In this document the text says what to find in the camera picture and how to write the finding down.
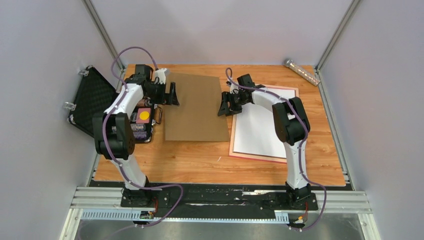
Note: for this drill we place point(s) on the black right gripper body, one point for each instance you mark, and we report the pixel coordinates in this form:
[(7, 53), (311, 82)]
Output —
[(237, 102)]

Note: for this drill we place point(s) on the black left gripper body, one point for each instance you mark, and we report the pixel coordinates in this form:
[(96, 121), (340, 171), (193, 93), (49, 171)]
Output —
[(157, 93)]

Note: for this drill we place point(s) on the brown cardboard backing board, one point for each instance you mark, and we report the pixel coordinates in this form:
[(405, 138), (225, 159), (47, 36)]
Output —
[(196, 118)]

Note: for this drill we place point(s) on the city buildings photo print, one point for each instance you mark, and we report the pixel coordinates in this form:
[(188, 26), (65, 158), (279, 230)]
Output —
[(271, 96)]

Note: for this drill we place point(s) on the wooden picture frame pink inlay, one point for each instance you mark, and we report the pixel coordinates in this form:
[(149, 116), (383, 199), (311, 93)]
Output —
[(253, 136)]

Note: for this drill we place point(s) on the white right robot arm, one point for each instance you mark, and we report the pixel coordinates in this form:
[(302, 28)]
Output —
[(290, 121)]

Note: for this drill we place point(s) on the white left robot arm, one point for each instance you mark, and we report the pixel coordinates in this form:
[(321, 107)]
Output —
[(112, 132)]

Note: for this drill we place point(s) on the yellow round chip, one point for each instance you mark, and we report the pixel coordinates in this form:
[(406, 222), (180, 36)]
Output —
[(144, 116)]

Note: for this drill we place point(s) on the black poker chip case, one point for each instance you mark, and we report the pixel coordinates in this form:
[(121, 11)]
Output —
[(95, 94)]

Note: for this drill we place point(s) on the glittery silver tube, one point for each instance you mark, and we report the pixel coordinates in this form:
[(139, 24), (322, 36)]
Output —
[(309, 77)]

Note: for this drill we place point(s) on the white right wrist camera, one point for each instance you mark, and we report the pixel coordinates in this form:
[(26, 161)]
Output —
[(233, 89)]

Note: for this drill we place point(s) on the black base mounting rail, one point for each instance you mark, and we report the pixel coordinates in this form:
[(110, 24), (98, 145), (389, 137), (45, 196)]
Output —
[(221, 201)]

